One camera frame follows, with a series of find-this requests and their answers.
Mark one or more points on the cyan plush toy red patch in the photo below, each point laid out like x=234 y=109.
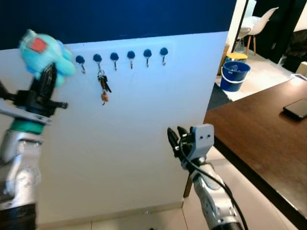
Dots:
x=45 y=50

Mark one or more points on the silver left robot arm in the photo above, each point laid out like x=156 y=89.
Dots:
x=20 y=163

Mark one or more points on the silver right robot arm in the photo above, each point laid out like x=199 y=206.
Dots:
x=216 y=201

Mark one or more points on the bunch of keys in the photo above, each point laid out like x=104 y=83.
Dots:
x=103 y=86

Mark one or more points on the black smartphone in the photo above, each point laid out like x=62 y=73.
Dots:
x=296 y=109

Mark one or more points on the dark sofa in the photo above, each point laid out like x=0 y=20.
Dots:
x=297 y=48

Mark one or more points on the wooden table leg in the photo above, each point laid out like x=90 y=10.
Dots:
x=188 y=187

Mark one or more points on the dark grey rug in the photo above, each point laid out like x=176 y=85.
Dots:
x=218 y=98

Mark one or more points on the black door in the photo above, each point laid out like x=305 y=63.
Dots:
x=276 y=26

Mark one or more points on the blue plastic bucket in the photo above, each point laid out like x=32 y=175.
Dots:
x=234 y=79

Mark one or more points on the brown cardboard box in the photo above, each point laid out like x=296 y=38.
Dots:
x=225 y=57

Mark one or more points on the white shell chair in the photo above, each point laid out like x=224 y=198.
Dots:
x=256 y=24

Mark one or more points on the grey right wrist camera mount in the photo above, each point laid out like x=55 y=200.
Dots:
x=202 y=139

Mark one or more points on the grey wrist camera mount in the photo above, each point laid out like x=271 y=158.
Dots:
x=202 y=139
x=19 y=114

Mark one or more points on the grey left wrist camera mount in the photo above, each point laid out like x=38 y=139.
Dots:
x=19 y=114

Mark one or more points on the blue wall hook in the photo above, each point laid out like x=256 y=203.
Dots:
x=164 y=51
x=80 y=60
x=147 y=53
x=97 y=58
x=131 y=55
x=114 y=56

